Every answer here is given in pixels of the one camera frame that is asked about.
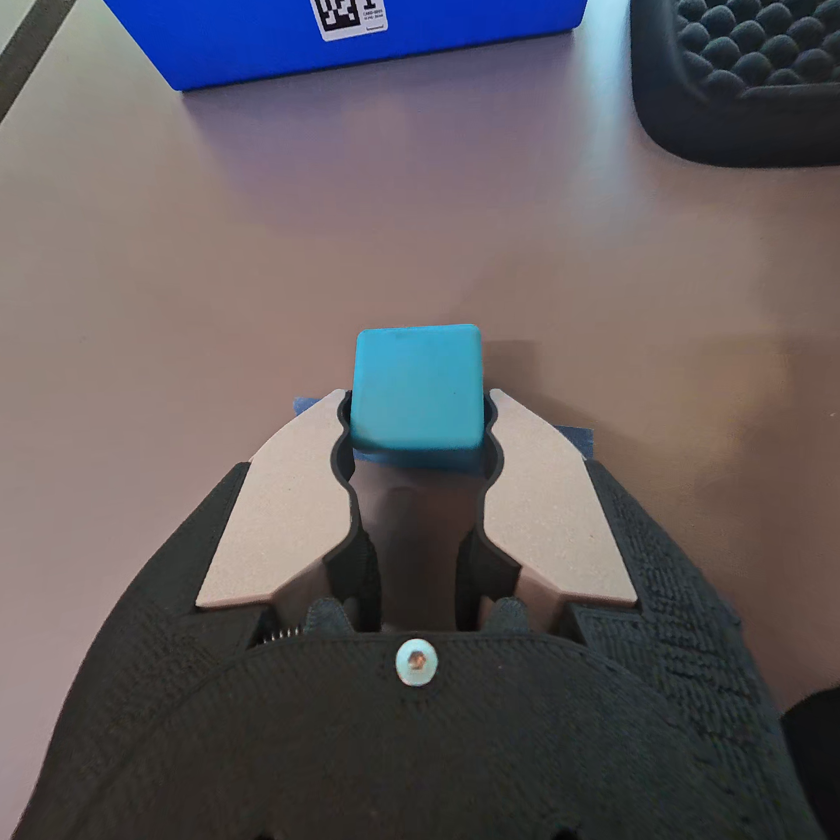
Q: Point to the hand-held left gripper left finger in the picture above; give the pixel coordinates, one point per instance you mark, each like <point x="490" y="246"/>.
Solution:
<point x="276" y="519"/>

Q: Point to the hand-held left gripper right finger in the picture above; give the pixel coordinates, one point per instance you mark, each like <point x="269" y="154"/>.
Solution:
<point x="562" y="519"/>

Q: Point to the teal foam cube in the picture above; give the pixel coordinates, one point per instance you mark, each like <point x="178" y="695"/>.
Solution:
<point x="418" y="387"/>

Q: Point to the blue plastic bin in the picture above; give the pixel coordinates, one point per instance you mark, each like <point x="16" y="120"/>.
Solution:
<point x="236" y="40"/>

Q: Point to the blue tape strip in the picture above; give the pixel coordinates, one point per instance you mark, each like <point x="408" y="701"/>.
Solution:
<point x="575" y="440"/>

